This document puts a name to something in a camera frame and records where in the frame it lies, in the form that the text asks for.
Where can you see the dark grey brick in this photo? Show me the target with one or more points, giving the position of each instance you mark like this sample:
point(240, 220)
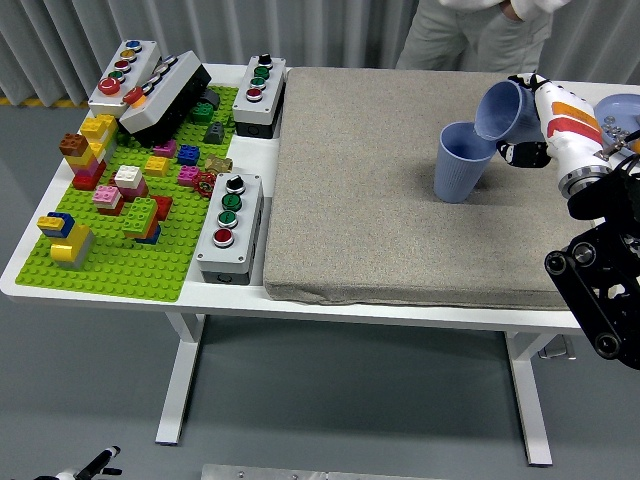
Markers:
point(212, 98)

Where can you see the yellow white brick stack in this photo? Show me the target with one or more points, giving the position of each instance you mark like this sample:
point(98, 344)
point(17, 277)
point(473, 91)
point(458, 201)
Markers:
point(97, 127)

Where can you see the white five-button control box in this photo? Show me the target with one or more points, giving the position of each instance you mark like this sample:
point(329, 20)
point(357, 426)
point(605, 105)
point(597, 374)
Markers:
point(142, 62)

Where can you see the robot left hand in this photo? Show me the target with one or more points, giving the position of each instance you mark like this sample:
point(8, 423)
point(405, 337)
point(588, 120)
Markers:
point(95, 462)

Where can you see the blue ribbed cup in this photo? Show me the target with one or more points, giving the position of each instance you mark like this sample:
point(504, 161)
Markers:
point(457, 175)
point(500, 110)

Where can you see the brown yellow red brick tower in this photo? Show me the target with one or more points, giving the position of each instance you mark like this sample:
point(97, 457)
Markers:
point(82, 160)

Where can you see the blue plate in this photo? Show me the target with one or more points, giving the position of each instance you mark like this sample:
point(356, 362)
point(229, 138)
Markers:
point(622, 107)

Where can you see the large grey four-button box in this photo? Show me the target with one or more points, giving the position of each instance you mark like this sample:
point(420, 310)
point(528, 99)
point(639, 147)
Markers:
point(247, 225)

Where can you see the magenta brick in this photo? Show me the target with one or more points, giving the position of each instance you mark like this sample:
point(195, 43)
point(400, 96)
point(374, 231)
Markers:
point(165, 149)

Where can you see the pink white red brick stack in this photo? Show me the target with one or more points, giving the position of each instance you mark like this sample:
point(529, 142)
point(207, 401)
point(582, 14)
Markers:
point(107, 199)

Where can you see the grey curtain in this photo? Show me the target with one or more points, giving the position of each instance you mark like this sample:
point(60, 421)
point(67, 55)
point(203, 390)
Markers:
point(250, 30)

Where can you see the grey bracket under table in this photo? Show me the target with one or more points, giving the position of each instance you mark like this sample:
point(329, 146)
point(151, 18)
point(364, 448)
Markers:
point(557, 350)

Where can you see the person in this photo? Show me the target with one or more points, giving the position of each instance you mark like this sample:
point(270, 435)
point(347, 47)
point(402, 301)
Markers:
point(450, 40)

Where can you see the white table leg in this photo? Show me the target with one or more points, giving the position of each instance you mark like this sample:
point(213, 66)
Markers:
point(180, 380)
point(532, 400)

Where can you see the green studded baseplate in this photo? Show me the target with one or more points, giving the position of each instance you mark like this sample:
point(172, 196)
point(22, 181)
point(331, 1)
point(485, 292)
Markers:
point(115, 270)

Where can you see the silver metal plate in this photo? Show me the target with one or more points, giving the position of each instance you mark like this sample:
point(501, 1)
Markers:
point(300, 474)

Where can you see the brass valve red handwheel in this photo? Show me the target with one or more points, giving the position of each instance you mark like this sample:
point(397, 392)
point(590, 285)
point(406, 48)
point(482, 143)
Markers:
point(217, 164)

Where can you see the yellow black floor tape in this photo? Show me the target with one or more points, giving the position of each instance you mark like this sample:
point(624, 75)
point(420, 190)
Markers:
point(30, 102)

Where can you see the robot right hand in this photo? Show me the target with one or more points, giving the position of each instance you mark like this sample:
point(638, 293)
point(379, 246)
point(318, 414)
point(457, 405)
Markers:
point(575, 145)

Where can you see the grey sloped brick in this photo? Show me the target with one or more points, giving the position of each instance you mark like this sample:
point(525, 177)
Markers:
point(214, 134)

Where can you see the green orange blue brick stack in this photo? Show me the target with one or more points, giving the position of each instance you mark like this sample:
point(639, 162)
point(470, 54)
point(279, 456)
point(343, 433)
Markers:
point(140, 217)

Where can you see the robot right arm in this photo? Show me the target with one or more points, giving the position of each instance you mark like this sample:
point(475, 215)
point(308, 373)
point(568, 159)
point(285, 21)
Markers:
point(600, 200)

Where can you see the small grey four-button box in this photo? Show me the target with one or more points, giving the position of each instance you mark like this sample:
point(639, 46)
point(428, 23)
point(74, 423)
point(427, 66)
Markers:
point(272, 97)

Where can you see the yellow blue grey brick stack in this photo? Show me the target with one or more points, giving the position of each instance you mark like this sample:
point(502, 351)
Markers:
point(70, 247)

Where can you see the white control box black base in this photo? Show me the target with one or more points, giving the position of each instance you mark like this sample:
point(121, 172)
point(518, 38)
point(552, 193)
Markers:
point(165, 95)

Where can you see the grey-brown padded mat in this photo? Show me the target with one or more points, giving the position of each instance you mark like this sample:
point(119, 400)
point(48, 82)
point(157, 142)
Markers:
point(375, 200)

